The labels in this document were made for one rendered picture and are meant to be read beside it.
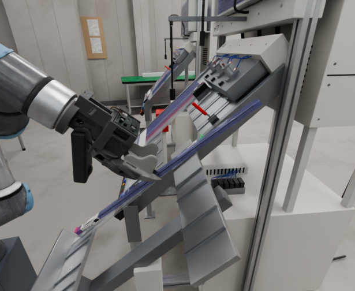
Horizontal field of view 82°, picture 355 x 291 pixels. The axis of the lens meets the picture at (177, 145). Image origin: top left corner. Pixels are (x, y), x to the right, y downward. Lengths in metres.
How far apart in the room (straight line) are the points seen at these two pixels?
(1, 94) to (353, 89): 0.88
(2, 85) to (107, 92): 5.02
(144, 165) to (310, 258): 1.05
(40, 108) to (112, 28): 4.98
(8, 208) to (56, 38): 4.14
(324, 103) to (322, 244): 0.69
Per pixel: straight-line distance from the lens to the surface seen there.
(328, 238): 1.24
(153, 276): 0.54
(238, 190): 1.02
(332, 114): 0.85
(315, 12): 0.69
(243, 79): 0.70
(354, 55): 0.83
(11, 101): 0.40
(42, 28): 4.91
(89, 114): 0.37
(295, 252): 1.21
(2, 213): 0.98
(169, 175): 0.72
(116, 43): 5.30
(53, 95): 0.38
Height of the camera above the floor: 1.24
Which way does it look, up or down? 25 degrees down
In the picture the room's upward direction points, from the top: 1 degrees counter-clockwise
